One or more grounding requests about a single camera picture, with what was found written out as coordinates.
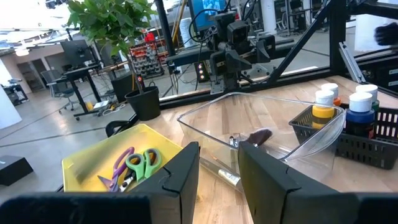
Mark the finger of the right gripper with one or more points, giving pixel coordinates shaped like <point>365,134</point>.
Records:
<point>236,62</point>
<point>265,48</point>

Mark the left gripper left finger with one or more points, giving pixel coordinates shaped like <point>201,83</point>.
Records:
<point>174,193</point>

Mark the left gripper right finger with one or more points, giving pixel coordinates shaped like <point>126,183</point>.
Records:
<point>267,193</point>

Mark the black paintbrush silver ferrule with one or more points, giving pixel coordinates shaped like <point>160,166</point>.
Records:
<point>228,177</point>

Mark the black fan brush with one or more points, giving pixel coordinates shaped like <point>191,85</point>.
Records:
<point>259,137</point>

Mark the orange paint bottle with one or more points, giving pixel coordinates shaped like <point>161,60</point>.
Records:
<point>331,88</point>

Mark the grey lidded jar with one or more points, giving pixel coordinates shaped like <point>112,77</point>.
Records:
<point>323,109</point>

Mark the green paint bottle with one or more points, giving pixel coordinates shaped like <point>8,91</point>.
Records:
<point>368,91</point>

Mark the blue paint bottle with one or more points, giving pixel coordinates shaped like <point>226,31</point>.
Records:
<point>360,118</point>

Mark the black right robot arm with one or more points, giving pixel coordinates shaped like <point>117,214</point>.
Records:
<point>224,84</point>

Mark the clear plastic bin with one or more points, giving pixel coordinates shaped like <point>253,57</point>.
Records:
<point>248,112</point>

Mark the red parts bin rack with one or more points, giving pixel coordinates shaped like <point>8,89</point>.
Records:
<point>146,59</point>

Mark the yellow translucent plastic bin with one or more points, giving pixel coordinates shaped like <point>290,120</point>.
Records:
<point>93,161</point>

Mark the black slotted plastic basket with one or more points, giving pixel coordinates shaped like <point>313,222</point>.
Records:
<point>357,152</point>

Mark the black waste bin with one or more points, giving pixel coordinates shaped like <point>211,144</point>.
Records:
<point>122,88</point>

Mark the green plant in black pot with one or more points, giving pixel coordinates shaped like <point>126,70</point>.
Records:
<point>109,21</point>

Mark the person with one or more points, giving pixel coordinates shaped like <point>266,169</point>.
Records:
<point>387,34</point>

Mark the black standing desk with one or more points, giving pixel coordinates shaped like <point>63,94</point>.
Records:
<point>81,74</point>

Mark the black desk monitor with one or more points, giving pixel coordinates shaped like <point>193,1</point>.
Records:
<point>76,51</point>

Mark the grey office chair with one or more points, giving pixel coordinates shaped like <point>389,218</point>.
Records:
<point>57,87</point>

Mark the black box on floor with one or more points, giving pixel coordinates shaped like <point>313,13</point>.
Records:
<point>14,169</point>

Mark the black aluminium rig frame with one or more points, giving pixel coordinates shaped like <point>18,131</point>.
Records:
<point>337,37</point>

